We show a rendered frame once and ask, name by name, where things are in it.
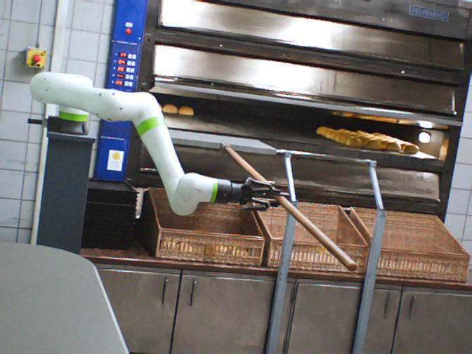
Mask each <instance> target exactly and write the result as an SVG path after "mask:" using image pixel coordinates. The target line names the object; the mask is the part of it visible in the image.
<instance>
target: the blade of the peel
mask: <svg viewBox="0 0 472 354"><path fill-rule="evenodd" d="M168 131H169V135H170V138H171V142H172V143H178V144H184V145H197V146H203V147H209V148H216V149H220V146H221V142H226V143H228V144H229V145H230V146H231V149H232V150H235V151H242V152H253V153H261V154H267V155H276V154H277V150H276V149H274V148H273V147H271V146H269V145H267V144H265V143H262V142H261V141H258V140H253V139H246V138H236V137H228V136H217V135H211V134H203V133H193V132H186V131H174V130H168Z"/></svg>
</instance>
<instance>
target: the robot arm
mask: <svg viewBox="0 0 472 354"><path fill-rule="evenodd" d="M92 86H93V82H92V81H91V79H89V78H88V77H83V76H81V75H75V74H57V72H40V74H38V75H35V76H34V77H33V78H32V80H31V82H30V84H29V91H30V93H31V95H32V97H33V99H35V100H36V101H38V102H40V103H43V104H52V105H58V116H52V115H49V116H48V118H43V119H31V118H27V123H28V124H36V125H42V127H43V128H47V131H55V132H58V133H64V134H70V135H76V136H88V135H89V130H88V127H87V119H88V116H89V113H91V114H93V115H95V116H97V117H100V118H101V119H104V120H105V121H108V122H118V121H132V122H133V125H134V126H135V128H136V129H137V131H138V133H139V135H140V137H141V139H142V141H143V143H144V144H145V146H146V149H147V151H148V152H149V154H150V156H151V158H152V160H153V162H154V163H155V166H156V167H157V170H158V173H159V175H160V176H161V178H162V181H163V183H164V187H165V189H166V192H167V195H168V198H169V203H170V205H171V208H172V210H173V211H174V212H175V213H176V214H178V215H181V216H187V215H190V214H192V213H193V212H194V211H195V209H196V208H197V205H198V204H199V202H211V203H217V204H227V203H228V202H229V203H236V204H240V205H242V210H243V212H245V211H267V210H268V208H269V207H276V208H277V207H278V206H281V205H280V204H279V203H278V202H274V201H269V203H268V202H264V201H261V200H258V199H254V198H252V195H253V193H269V192H270V193H271V194H272V195H279V196H286V197H290V194H289V193H285V192H281V191H280V190H276V189H273V186H272V185H271V184H269V183H264V182H260V181H254V180H252V179H250V178H248V179H247V182H246V183H243V184H239V183H231V182H230V181H228V180H222V179H216V178H207V177H203V176H200V175H198V174H195V173H189V174H187V175H184V173H183V170H182V168H181V166H180V164H179V161H178V159H177V156H176V153H175V151H174V148H173V144H172V142H171V138H170V135H169V131H168V129H167V126H166V122H165V120H164V116H163V114H162V111H161V109H160V108H159V106H158V104H157V101H156V100H155V97H154V96H152V95H151V94H149V93H144V92H140V93H127V92H122V91H117V90H112V89H102V88H93V87H92ZM248 184H250V185H251V184H254V185H260V186H263V187H267V188H256V189H254V188H250V187H249V186H248ZM249 202H252V203H256V204H261V205H264V206H247V205H245V204H247V203H249Z"/></svg>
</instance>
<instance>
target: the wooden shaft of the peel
mask: <svg viewBox="0 0 472 354"><path fill-rule="evenodd" d="M225 152H226V153H227V154H228V155H229V156H230V157H232V158H233V159H234V160H235V161H236V162H237V163H238V164H239V165H240V166H241V167H242V168H243V169H244V170H245V171H246V172H247V173H248V174H249V175H250V176H251V177H252V178H253V179H254V180H255V181H260V182H264V183H268V182H267V181H266V180H265V179H264V178H263V177H262V176H261V175H260V174H257V172H256V171H255V170H254V169H253V168H252V167H251V166H250V165H248V164H247V163H246V162H245V161H244V160H243V159H242V158H241V157H240V156H239V155H238V154H237V153H236V152H234V151H233V150H232V149H231V148H230V147H229V146H226V147H225ZM269 194H270V195H272V194H271V193H270V192H269ZM272 196H273V198H274V199H275V200H276V201H277V202H278V203H279V204H280V205H281V206H282V207H283V208H285V209H286V210H287V211H288V212H289V213H290V214H291V215H292V216H293V217H294V218H295V219H296V220H297V221H298V222H299V223H300V224H301V225H302V226H303V227H304V228H305V229H306V230H307V231H308V232H309V233H310V234H311V235H313V236H314V237H315V238H316V239H317V240H318V241H319V242H320V243H321V244H322V245H323V246H324V248H325V249H326V250H327V251H328V252H329V253H330V254H332V255H334V256H335V257H336V258H337V259H338V260H339V261H340V262H341V263H342V264H343V265H344V266H345V267H346V268H347V269H348V270H349V271H350V272H354V270H356V268H357V266H356V263H355V262H354V261H352V260H351V259H350V258H349V257H348V256H347V255H346V254H345V253H344V252H342V250H340V248H338V246H337V245H336V244H335V243H333V242H332V241H331V240H330V239H329V238H328V237H327V236H326V235H324V234H323V233H322V232H321V231H320V230H319V229H318V228H317V227H316V226H314V225H313V224H312V223H311V222H310V220H309V219H307V218H306V217H305V216H304V215H303V214H302V213H301V212H300V211H299V210H298V209H296V208H295V207H294V206H293V205H292V204H291V203H290V202H289V201H288V200H286V199H285V198H284V197H283V196H279V195H272Z"/></svg>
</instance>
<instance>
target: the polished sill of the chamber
mask: <svg viewBox="0 0 472 354"><path fill-rule="evenodd" d="M167 129H168V130H174V131H186V132H193V133H203V134H211V135H217V136H228V137H236V138H246V139H253V140H258V141H261V142H262V143H265V144H267V145H269V146H271V147H274V148H280V149H288V150H299V151H306V152H318V153H325V154H331V155H343V156H350V157H362V158H369V159H380V160H388V161H394V162H406V163H413V164H425V165H431V166H444V163H445V160H443V159H436V158H429V157H418V156H411V155H399V154H393V153H387V152H375V151H368V150H356V149H350V148H343V147H338V146H330V145H319V144H313V143H301V142H294V141H288V140H276V139H269V138H257V137H251V136H240V135H232V134H226V133H215V132H208V131H196V130H190V129H178V128H171V127H167Z"/></svg>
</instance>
